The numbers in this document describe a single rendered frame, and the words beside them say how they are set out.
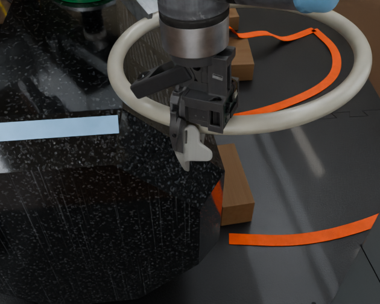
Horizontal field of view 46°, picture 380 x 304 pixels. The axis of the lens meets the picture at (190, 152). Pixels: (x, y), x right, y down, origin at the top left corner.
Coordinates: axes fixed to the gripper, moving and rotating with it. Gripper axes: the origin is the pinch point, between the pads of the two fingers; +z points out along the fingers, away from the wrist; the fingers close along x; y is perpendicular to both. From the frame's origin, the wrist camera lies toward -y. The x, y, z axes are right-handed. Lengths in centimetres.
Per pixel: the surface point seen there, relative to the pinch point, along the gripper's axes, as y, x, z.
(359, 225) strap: 33, 69, 86
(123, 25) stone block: -39, 44, 4
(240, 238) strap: -5, 47, 84
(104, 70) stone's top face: -31.9, 23.2, 4.2
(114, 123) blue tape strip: -22.5, 10.6, 8.0
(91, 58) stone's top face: -36.9, 26.1, 3.6
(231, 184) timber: -14, 59, 71
